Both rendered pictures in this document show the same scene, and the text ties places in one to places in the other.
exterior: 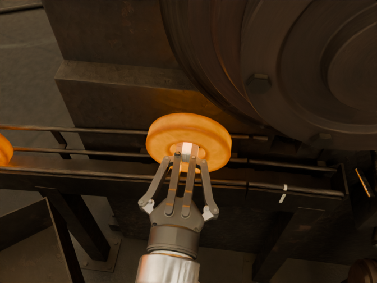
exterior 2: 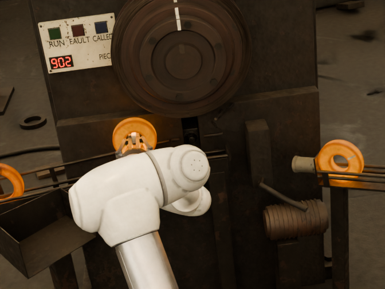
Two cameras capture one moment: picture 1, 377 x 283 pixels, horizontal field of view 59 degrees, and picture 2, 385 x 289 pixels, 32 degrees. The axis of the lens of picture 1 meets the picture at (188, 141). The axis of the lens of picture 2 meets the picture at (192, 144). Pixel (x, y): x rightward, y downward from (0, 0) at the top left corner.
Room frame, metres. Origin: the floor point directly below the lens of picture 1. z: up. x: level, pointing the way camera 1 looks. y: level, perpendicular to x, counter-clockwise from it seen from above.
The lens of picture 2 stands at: (-1.82, 0.12, 1.84)
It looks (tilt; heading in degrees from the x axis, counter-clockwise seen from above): 26 degrees down; 351
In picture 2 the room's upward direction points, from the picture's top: 7 degrees counter-clockwise
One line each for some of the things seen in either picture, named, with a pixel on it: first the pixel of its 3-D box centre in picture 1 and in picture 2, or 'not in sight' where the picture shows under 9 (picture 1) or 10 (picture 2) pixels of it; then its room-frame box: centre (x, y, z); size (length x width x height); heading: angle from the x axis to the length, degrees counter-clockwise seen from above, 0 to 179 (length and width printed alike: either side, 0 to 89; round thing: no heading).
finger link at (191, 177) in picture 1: (189, 187); (138, 146); (0.26, 0.00, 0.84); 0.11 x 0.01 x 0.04; 171
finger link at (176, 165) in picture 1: (174, 186); (130, 147); (0.26, 0.02, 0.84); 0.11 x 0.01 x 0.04; 174
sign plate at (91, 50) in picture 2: not in sight; (81, 43); (0.50, 0.12, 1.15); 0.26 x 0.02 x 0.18; 83
